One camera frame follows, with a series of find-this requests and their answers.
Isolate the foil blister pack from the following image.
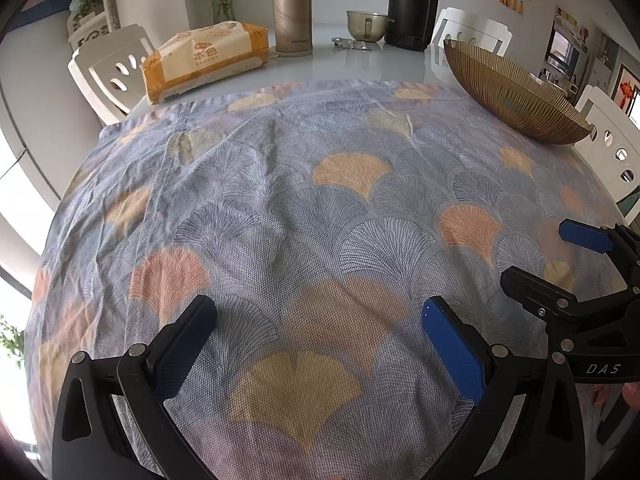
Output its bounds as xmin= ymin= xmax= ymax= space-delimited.
xmin=331 ymin=36 xmax=376 ymax=52

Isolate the black cylinder flask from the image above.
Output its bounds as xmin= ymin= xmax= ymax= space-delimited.
xmin=384 ymin=0 xmax=443 ymax=52

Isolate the green plant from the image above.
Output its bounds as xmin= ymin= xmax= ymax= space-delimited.
xmin=0 ymin=315 xmax=26 ymax=371

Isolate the amber ribbed glass bowl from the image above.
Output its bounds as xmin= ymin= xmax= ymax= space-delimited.
xmin=443 ymin=38 xmax=596 ymax=146

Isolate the smoky glass cup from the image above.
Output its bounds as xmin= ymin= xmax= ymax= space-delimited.
xmin=346 ymin=10 xmax=390 ymax=43

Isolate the window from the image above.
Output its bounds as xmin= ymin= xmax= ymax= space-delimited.
xmin=0 ymin=125 xmax=61 ymax=466

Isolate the orange tissue pack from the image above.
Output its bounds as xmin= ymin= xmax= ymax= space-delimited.
xmin=142 ymin=21 xmax=269 ymax=106

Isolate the white carved shelf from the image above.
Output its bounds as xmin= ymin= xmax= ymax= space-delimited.
xmin=67 ymin=10 xmax=121 ymax=51

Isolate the leaf print tablecloth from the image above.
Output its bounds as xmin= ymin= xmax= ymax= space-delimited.
xmin=25 ymin=79 xmax=636 ymax=480

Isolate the television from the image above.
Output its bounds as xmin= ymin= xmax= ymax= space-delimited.
xmin=547 ymin=29 xmax=582 ymax=78

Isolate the red flower painting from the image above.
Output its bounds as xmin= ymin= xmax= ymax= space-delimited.
xmin=611 ymin=62 xmax=640 ymax=116

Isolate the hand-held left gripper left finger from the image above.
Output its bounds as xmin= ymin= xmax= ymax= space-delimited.
xmin=50 ymin=295 xmax=218 ymax=480

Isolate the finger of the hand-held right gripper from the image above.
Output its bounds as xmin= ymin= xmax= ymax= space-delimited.
xmin=558 ymin=218 xmax=640 ymax=271
xmin=500 ymin=265 xmax=640 ymax=323

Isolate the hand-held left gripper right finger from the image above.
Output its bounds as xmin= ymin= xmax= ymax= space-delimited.
xmin=421 ymin=296 xmax=587 ymax=480

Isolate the white chair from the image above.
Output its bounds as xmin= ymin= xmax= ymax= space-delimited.
xmin=572 ymin=85 xmax=640 ymax=201
xmin=67 ymin=24 xmax=156 ymax=126
xmin=429 ymin=7 xmax=513 ymax=57

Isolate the person's right hand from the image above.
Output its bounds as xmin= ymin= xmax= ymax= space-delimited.
xmin=589 ymin=382 xmax=640 ymax=409

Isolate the beige thermos bottle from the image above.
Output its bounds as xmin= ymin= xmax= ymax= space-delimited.
xmin=271 ymin=0 xmax=314 ymax=57

